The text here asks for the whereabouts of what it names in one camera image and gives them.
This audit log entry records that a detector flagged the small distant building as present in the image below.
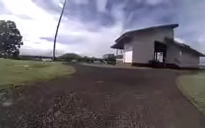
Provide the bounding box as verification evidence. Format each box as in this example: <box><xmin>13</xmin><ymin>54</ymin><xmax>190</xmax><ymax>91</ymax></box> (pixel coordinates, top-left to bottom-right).
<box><xmin>101</xmin><ymin>53</ymin><xmax>124</xmax><ymax>66</ymax></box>

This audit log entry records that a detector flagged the dark rounded bush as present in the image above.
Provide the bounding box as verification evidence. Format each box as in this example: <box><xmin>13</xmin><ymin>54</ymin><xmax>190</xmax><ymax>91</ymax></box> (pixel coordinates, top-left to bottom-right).
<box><xmin>56</xmin><ymin>52</ymin><xmax>83</xmax><ymax>62</ymax></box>

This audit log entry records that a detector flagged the dark brown gravel path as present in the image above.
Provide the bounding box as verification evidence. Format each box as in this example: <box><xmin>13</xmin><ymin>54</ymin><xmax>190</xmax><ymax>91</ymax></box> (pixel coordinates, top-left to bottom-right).
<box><xmin>0</xmin><ymin>62</ymin><xmax>205</xmax><ymax>128</ymax></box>

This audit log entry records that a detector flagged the white building with blue roof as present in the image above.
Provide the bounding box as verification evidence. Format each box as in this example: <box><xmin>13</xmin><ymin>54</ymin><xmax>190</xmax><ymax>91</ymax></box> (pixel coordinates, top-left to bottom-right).
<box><xmin>110</xmin><ymin>23</ymin><xmax>205</xmax><ymax>70</ymax></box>

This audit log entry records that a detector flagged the leaning bare palm tree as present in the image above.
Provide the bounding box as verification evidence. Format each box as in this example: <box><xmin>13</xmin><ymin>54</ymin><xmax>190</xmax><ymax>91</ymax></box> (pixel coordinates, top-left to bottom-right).
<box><xmin>52</xmin><ymin>0</ymin><xmax>67</xmax><ymax>61</ymax></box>

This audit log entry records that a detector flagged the green grass field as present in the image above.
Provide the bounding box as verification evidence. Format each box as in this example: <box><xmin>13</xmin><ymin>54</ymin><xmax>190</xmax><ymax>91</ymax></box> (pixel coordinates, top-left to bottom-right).
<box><xmin>0</xmin><ymin>58</ymin><xmax>77</xmax><ymax>93</ymax></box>

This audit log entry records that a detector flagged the green grass strip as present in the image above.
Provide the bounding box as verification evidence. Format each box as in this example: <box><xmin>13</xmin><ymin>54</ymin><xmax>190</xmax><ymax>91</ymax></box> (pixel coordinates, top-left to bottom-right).
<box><xmin>175</xmin><ymin>70</ymin><xmax>205</xmax><ymax>125</ymax></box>

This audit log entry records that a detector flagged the large dark leafy tree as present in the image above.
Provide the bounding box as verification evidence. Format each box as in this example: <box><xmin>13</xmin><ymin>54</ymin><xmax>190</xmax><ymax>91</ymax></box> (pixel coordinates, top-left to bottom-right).
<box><xmin>0</xmin><ymin>19</ymin><xmax>24</xmax><ymax>60</ymax></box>

